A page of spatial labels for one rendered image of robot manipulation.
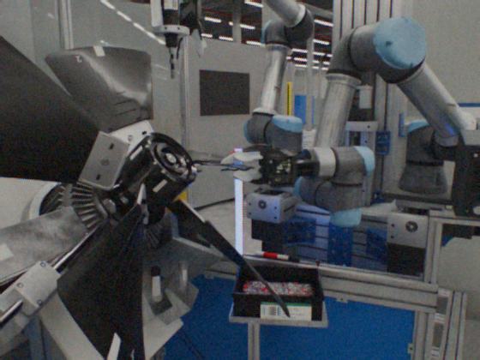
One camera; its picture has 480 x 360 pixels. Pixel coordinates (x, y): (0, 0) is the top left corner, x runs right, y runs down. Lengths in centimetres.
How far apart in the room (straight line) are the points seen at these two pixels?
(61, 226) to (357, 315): 83
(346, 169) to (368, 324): 48
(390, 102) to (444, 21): 108
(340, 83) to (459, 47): 151
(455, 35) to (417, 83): 147
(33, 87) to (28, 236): 22
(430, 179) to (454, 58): 128
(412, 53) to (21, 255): 87
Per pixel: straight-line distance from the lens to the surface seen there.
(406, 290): 113
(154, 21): 80
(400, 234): 124
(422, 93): 108
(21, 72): 66
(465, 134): 105
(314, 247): 149
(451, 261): 267
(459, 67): 250
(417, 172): 133
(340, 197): 94
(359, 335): 123
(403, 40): 98
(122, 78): 87
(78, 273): 46
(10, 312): 56
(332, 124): 104
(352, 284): 114
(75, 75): 88
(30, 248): 66
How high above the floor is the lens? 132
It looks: 10 degrees down
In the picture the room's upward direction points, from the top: straight up
